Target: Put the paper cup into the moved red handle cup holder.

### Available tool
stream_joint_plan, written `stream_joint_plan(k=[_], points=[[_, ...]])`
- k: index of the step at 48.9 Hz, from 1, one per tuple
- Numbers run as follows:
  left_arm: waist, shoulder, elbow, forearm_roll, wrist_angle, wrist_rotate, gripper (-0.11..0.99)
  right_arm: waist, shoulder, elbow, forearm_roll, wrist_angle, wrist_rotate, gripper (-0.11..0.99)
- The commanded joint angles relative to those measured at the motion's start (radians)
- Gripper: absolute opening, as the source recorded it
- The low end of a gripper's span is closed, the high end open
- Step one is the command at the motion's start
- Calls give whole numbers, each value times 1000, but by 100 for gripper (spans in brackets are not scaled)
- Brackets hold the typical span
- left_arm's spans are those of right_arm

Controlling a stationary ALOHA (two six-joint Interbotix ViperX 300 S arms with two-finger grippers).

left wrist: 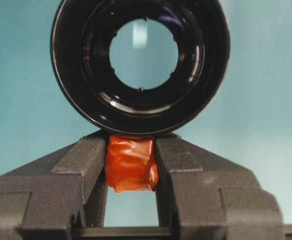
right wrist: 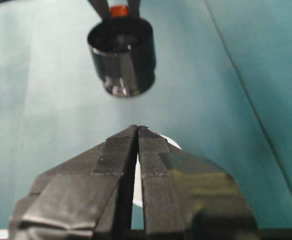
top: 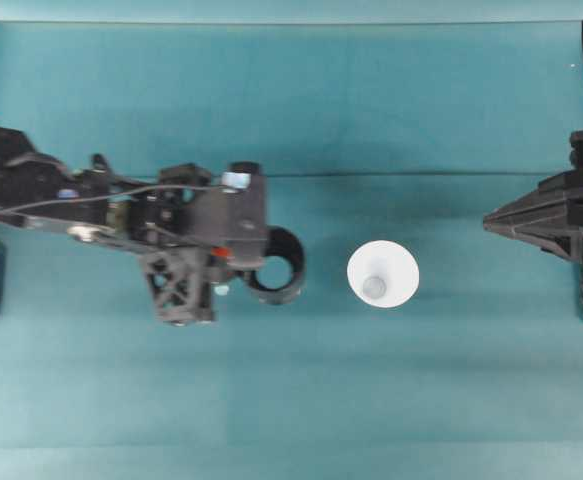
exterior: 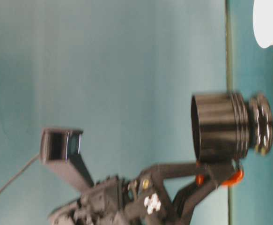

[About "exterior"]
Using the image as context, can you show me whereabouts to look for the black red-handled cup holder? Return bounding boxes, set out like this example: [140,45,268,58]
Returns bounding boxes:
[190,91,273,188]

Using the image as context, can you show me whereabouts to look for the blue-green table cloth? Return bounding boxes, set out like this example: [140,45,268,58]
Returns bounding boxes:
[227,0,273,225]

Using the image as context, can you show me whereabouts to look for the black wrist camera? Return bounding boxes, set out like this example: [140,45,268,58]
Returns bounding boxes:
[40,127,97,188]

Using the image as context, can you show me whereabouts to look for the thin wrist camera cable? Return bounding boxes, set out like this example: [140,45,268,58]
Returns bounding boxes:
[0,152,42,204]

